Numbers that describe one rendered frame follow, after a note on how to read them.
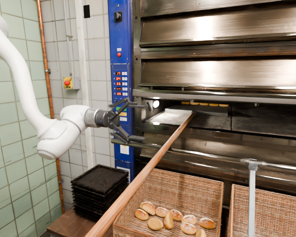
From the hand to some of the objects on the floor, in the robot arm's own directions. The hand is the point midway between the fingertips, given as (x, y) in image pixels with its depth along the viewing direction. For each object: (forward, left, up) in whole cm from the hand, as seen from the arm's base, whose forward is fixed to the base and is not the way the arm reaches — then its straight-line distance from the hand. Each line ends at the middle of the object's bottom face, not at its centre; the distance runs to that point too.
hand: (142, 122), depth 79 cm
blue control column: (-34, +150, -134) cm, 204 cm away
